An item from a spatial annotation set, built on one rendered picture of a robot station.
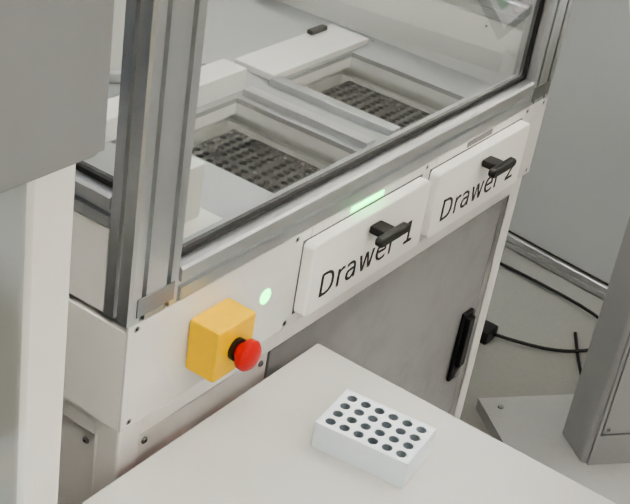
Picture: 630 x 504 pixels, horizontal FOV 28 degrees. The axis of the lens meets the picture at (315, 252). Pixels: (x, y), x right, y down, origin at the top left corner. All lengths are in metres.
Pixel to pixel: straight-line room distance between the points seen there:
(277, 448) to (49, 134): 0.84
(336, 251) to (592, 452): 1.29
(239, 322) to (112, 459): 0.22
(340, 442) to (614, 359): 1.26
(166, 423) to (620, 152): 2.06
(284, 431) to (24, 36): 0.92
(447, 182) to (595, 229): 1.65
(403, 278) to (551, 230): 1.64
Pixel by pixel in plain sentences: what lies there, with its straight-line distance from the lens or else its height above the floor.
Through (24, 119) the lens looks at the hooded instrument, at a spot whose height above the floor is 1.41.
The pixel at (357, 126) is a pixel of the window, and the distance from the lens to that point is 1.64.
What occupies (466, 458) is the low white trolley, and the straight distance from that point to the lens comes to 1.57.
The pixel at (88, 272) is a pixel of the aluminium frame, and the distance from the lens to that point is 1.38.
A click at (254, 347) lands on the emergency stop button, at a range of 1.45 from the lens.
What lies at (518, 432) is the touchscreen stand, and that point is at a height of 0.03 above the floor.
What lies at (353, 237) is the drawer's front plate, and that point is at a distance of 1.67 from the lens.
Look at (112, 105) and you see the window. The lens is 1.30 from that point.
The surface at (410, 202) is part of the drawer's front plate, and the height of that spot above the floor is 0.91.
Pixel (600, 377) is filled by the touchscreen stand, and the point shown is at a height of 0.25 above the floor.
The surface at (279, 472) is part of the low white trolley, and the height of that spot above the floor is 0.76.
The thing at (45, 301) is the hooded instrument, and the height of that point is 1.25.
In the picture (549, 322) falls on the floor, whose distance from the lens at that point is 3.35.
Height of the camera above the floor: 1.72
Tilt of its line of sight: 30 degrees down
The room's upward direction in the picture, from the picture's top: 10 degrees clockwise
